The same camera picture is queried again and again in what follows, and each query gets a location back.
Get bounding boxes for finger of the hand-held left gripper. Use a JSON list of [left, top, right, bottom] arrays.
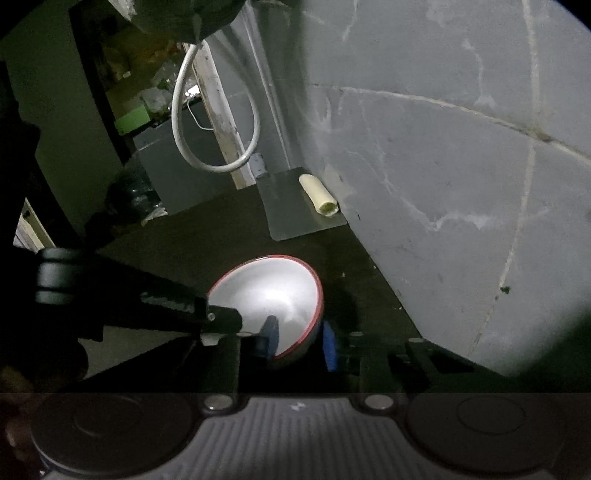
[[95, 256, 243, 335]]

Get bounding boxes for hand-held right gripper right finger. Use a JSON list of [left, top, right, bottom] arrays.
[[322, 320, 532, 412]]

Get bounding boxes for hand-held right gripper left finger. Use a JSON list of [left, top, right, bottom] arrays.
[[78, 315, 281, 412]]

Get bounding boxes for white bowl with red rim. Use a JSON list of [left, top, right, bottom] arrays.
[[205, 255, 325, 371]]

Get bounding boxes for black plastic bag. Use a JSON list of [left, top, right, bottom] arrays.
[[103, 167, 163, 224]]

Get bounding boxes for dark grey cabinet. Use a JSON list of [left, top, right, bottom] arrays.
[[133, 105, 242, 216]]

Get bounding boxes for grey cutting mat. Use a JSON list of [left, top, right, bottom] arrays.
[[256, 168, 350, 242]]

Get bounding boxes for cream rolled cloth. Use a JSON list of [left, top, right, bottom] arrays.
[[298, 174, 341, 218]]

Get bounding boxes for green box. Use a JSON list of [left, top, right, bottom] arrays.
[[115, 104, 151, 135]]

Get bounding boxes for cluttered shelf items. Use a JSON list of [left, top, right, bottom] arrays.
[[99, 28, 195, 116]]

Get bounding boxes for dark metal range hood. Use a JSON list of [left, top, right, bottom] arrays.
[[121, 0, 245, 45]]

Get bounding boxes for white flexible hose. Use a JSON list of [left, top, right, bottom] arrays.
[[171, 39, 260, 174]]

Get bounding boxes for thin white cable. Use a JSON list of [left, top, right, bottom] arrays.
[[187, 91, 214, 133]]

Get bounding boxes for wooden door frame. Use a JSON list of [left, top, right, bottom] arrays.
[[188, 41, 257, 190]]

